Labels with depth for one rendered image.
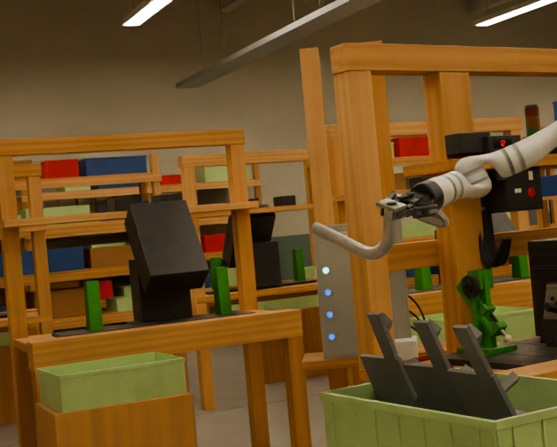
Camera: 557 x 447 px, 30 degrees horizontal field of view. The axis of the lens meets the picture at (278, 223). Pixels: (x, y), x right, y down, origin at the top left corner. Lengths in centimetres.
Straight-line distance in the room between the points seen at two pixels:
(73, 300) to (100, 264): 43
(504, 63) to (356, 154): 76
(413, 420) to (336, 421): 30
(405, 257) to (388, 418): 129
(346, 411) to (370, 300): 93
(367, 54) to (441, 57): 32
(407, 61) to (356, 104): 27
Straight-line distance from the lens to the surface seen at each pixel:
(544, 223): 896
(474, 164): 253
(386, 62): 344
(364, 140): 333
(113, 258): 998
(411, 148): 1136
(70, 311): 988
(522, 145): 255
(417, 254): 356
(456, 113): 361
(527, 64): 389
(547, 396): 250
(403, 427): 227
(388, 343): 241
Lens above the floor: 137
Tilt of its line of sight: level
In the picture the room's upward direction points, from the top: 5 degrees counter-clockwise
